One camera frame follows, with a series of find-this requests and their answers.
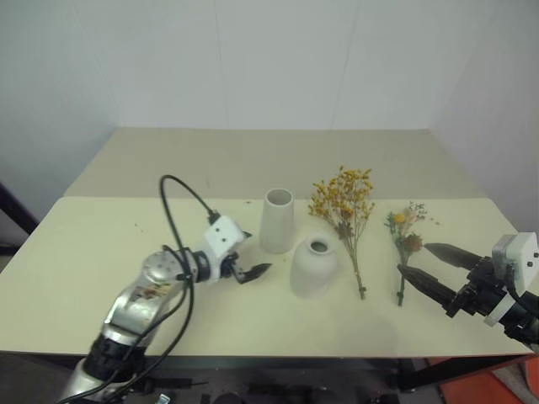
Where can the orange object under table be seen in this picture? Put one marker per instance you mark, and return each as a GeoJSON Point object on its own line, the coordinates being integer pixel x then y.
{"type": "Point", "coordinates": [492, 385]}

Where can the round narrow-necked white vase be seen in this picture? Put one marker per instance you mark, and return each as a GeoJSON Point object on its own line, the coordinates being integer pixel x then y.
{"type": "Point", "coordinates": [313, 269]}

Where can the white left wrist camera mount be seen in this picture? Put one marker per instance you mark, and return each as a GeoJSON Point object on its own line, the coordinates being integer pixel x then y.
{"type": "Point", "coordinates": [221, 237]}

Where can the yellow dried flower bunch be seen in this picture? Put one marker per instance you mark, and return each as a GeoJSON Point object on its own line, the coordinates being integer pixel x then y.
{"type": "Point", "coordinates": [345, 206]}

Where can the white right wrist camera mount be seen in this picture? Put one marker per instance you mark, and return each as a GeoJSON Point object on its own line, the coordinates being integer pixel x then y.
{"type": "Point", "coordinates": [516, 258]}

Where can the tall tapered white vase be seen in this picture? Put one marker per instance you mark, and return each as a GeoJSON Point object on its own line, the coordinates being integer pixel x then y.
{"type": "Point", "coordinates": [276, 221]}

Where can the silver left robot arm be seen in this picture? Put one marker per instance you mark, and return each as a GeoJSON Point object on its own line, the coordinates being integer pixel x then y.
{"type": "Point", "coordinates": [139, 303]}

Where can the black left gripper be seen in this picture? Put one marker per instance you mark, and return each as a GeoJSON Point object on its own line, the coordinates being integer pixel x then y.
{"type": "Point", "coordinates": [227, 266]}

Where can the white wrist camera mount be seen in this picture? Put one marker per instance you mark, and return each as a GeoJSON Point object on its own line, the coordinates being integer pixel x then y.
{"type": "Point", "coordinates": [516, 258]}
{"type": "Point", "coordinates": [221, 237]}

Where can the small mixed flower bouquet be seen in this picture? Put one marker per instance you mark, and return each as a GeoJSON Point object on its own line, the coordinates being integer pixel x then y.
{"type": "Point", "coordinates": [405, 242]}

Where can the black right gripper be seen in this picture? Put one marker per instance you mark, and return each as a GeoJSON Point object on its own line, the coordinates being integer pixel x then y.
{"type": "Point", "coordinates": [478, 290]}

